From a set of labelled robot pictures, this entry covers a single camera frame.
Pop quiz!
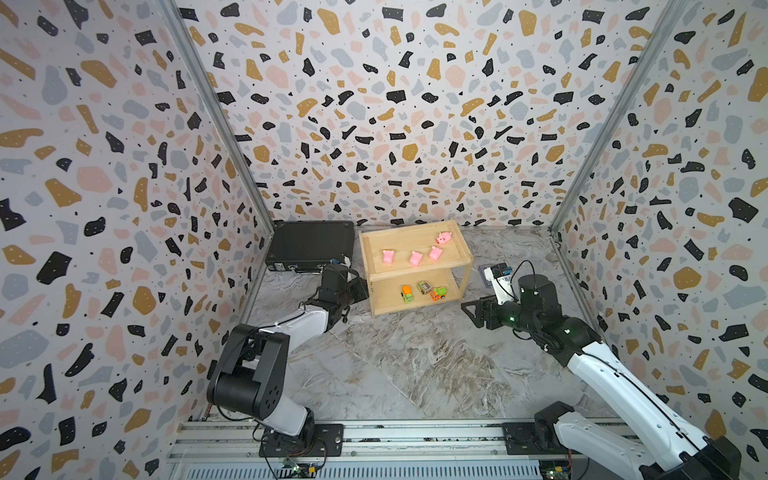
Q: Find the wooden two-tier shelf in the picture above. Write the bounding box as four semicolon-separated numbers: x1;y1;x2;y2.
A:
359;220;474;316

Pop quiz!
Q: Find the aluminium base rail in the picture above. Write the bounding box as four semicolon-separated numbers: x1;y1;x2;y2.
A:
164;418;661;480

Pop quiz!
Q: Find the blue card deck box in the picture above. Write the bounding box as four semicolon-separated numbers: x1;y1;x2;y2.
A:
478;264;491;288

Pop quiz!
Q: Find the black briefcase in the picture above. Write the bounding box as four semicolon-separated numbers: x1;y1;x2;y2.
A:
265;221;355;273

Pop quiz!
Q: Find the orange green dump truck toy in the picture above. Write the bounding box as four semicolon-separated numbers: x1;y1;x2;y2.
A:
429;286;448;301

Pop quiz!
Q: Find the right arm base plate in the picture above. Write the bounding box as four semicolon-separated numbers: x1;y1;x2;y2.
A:
501;421;569;455

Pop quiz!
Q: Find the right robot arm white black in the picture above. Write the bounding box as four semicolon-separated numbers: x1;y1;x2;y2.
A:
461;264;741;479

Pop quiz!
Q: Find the green orange mixer truck toy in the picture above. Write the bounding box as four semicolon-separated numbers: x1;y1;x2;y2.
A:
401;285;414;303

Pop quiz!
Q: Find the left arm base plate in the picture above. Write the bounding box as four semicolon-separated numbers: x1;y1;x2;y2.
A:
259;423;344;458

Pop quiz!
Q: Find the pink toy pig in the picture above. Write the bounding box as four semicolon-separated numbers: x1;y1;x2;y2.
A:
435;231;453;245
409;251;423;267
382;249;396;265
428;246;443;261

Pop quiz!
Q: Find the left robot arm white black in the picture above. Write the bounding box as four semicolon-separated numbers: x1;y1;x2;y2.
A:
206;264;368;440

